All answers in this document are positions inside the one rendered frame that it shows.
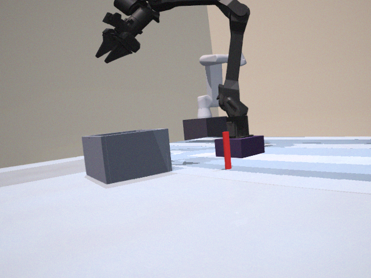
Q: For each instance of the red peg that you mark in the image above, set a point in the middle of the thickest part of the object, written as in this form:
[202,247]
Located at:
[226,148]

